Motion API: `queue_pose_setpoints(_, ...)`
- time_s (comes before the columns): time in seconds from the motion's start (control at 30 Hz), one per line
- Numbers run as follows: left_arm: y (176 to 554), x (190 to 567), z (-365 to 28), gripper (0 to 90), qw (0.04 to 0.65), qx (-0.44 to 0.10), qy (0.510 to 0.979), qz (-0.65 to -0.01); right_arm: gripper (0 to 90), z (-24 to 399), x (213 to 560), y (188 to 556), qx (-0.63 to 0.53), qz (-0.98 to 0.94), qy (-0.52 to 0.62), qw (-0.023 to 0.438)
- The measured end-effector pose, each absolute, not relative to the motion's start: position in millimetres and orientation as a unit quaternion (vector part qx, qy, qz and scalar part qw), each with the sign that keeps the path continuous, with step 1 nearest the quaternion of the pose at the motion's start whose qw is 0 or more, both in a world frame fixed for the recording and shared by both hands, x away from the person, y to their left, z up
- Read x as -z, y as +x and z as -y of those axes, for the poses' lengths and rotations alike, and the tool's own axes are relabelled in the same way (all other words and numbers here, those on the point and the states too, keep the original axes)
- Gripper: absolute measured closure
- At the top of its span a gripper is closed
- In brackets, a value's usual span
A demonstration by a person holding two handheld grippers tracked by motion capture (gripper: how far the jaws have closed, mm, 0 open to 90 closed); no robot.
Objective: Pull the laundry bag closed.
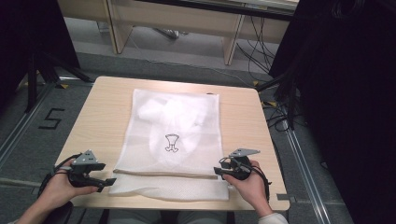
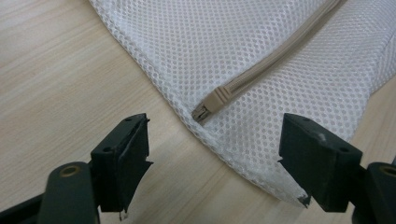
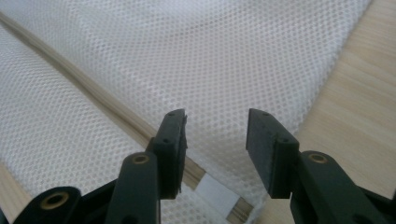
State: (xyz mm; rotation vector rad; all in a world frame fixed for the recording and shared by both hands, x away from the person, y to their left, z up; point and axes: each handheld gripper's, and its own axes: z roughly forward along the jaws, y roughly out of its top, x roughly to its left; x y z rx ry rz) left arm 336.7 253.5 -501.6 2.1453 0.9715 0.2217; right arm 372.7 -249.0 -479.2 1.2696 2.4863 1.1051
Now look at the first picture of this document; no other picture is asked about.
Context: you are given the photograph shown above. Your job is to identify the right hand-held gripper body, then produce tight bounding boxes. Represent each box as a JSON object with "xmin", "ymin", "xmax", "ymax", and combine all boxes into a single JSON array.
[{"xmin": 219, "ymin": 147, "xmax": 262, "ymax": 181}]

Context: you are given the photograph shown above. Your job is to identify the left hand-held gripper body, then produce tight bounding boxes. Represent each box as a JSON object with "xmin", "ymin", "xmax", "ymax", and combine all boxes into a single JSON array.
[{"xmin": 68, "ymin": 149, "xmax": 99, "ymax": 189}]

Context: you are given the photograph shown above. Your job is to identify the white mesh laundry bag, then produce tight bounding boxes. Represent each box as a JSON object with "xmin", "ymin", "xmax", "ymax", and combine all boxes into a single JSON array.
[{"xmin": 108, "ymin": 88, "xmax": 231, "ymax": 202}]

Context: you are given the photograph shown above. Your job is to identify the person's right hand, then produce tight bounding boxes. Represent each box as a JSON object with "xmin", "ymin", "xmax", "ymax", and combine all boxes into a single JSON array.
[{"xmin": 222, "ymin": 160, "xmax": 276, "ymax": 217}]

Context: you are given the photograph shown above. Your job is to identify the person's left hand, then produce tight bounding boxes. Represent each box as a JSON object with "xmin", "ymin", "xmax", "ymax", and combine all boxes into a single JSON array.
[{"xmin": 36, "ymin": 158, "xmax": 101, "ymax": 217}]

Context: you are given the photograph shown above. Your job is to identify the person's grey pants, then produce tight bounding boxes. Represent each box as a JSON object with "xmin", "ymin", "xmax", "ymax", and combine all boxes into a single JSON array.
[{"xmin": 106, "ymin": 209, "xmax": 230, "ymax": 224}]

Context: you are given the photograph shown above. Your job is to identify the black chair part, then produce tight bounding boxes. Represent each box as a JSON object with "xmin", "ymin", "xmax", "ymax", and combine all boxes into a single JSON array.
[{"xmin": 42, "ymin": 201, "xmax": 75, "ymax": 224}]

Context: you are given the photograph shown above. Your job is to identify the white garment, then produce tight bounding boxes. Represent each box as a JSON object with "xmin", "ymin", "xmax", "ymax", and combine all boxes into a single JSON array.
[{"xmin": 136, "ymin": 92, "xmax": 217, "ymax": 162}]

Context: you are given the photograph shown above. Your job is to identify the black metal stand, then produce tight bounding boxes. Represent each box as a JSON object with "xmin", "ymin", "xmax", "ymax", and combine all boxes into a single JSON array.
[{"xmin": 255, "ymin": 70, "xmax": 301, "ymax": 131}]

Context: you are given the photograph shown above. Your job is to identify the black tripod stand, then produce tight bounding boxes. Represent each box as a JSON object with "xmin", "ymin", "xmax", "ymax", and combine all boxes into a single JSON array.
[{"xmin": 23, "ymin": 51, "xmax": 94, "ymax": 114}]

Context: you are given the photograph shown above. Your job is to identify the black curtain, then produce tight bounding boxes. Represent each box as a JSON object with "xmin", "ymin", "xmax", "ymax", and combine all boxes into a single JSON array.
[
  {"xmin": 0, "ymin": 0, "xmax": 80, "ymax": 108},
  {"xmin": 268, "ymin": 0, "xmax": 396, "ymax": 224}
]

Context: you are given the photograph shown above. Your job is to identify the grey power strip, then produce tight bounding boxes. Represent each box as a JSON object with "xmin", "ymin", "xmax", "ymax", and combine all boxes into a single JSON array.
[{"xmin": 151, "ymin": 27, "xmax": 189, "ymax": 40}]

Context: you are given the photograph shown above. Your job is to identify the light wooden desk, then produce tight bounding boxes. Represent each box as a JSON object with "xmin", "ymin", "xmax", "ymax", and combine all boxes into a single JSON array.
[{"xmin": 57, "ymin": 0, "xmax": 301, "ymax": 66}]

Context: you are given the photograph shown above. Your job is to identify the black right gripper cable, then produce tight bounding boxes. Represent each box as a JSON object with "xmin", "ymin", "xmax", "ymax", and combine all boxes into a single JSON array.
[{"xmin": 247, "ymin": 163, "xmax": 273, "ymax": 203}]

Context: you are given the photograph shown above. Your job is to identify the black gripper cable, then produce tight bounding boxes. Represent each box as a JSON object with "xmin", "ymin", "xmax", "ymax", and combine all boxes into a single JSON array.
[
  {"xmin": 247, "ymin": 163, "xmax": 273, "ymax": 203},
  {"xmin": 37, "ymin": 153, "xmax": 82, "ymax": 199}
]

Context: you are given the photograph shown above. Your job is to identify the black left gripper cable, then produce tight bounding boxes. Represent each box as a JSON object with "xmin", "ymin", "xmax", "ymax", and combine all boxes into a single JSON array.
[{"xmin": 37, "ymin": 153, "xmax": 82, "ymax": 199}]

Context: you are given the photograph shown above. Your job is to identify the metal floor rail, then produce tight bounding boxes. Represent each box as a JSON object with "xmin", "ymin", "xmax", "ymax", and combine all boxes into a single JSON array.
[
  {"xmin": 279, "ymin": 119, "xmax": 332, "ymax": 224},
  {"xmin": 0, "ymin": 81, "xmax": 58, "ymax": 167}
]

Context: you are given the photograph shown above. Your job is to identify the black floor cables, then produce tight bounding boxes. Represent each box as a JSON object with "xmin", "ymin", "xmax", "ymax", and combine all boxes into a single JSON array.
[{"xmin": 235, "ymin": 15, "xmax": 307, "ymax": 133}]

